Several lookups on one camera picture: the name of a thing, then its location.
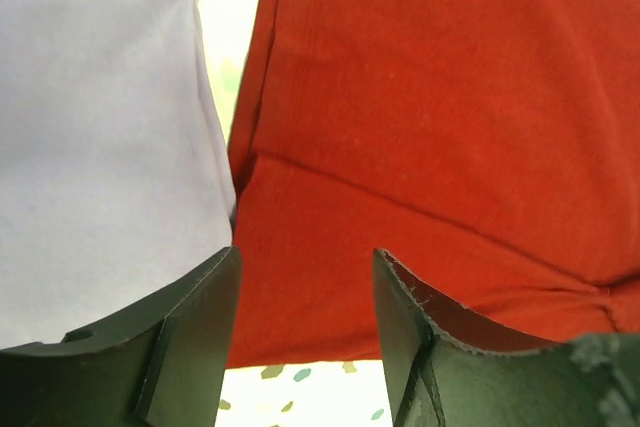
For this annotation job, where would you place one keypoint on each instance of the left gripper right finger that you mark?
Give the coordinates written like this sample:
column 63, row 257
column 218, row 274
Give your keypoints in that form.
column 447, row 365

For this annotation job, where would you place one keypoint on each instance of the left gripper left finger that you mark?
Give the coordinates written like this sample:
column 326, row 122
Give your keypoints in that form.
column 158, row 362

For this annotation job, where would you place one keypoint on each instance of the red t shirt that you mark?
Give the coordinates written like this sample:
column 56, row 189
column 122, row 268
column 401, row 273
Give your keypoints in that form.
column 491, row 145

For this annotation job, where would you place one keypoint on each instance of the folded lavender t shirt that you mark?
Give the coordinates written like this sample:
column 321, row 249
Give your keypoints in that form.
column 114, row 175

